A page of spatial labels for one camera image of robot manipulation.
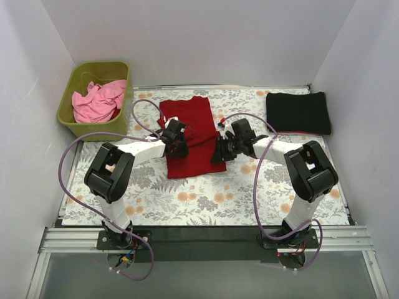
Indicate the red t shirt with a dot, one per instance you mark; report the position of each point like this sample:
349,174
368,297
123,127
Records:
201,135

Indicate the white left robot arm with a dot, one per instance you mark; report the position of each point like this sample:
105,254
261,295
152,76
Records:
109,174

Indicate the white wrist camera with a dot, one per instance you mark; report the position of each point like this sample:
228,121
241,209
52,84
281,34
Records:
167,120
226,129

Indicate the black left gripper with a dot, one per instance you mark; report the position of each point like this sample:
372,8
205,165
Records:
179,147

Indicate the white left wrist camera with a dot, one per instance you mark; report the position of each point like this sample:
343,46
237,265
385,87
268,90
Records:
167,120

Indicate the pink crumpled t shirt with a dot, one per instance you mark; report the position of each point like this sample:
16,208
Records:
99,103

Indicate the aluminium frame rail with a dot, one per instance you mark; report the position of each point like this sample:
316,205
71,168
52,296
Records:
75,263

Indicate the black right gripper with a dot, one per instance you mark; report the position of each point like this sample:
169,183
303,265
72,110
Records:
222,149

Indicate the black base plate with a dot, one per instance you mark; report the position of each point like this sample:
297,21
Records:
214,244

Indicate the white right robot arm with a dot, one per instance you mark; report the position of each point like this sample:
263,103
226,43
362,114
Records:
310,171

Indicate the red garment in bin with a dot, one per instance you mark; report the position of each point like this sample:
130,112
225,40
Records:
115,113

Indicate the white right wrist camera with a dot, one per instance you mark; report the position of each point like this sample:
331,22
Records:
226,129

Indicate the green plastic bin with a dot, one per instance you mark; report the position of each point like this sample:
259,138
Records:
98,72

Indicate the folded black t shirt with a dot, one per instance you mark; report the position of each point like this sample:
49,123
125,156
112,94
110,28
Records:
298,113

